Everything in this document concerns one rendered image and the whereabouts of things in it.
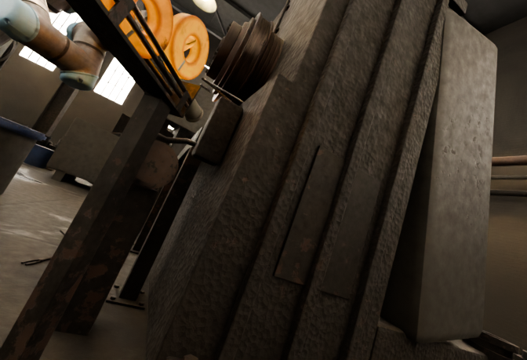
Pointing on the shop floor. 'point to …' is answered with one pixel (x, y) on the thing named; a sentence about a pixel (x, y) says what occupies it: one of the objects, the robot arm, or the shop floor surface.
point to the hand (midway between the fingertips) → (190, 42)
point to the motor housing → (118, 240)
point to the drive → (445, 213)
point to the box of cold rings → (81, 152)
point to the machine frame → (309, 179)
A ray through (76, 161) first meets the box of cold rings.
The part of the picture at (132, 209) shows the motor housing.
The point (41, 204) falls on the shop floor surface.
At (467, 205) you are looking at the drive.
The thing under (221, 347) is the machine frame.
